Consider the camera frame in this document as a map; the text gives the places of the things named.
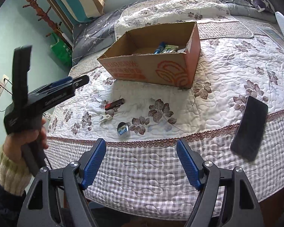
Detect checked quilted mat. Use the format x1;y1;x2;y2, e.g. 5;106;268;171
197;20;255;40

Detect small round tape roll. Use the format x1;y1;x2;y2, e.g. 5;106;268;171
117;122;131;136

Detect black smartphone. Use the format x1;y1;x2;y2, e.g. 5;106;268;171
230;96;268;162

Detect white plastic clip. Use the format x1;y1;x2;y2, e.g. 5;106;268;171
99;113;114;123

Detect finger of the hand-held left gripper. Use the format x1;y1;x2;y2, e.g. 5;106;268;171
12;45;32;104
28;75;90;112

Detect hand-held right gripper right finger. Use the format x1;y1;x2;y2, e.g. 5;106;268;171
176;139;265;227

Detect person's left forearm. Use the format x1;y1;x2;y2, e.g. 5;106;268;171
0;144;32;227

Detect printed cardboard box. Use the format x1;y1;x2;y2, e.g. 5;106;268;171
97;21;201;90

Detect blue liquid glue bottle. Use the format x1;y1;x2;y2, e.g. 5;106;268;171
153;42;167;54

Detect folded quilted blanket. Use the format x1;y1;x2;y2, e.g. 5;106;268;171
114;0;231;39

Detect grey folded blanket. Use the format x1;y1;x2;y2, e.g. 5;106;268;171
214;0;277;24

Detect green shopping bag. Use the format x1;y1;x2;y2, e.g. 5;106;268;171
50;32;73;68

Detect wooden coat rack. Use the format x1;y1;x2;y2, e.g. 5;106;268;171
23;0;74;50

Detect grey star-pattern pillow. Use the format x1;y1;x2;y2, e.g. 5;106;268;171
72;1;142;65

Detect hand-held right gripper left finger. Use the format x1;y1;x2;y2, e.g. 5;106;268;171
17;138;107;227

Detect green snack packet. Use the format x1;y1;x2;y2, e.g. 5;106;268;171
161;45;179;53

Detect person's left hand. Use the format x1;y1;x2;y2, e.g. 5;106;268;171
3;118;49;165

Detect red and black marker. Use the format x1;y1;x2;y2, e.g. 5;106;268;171
105;98;125;110

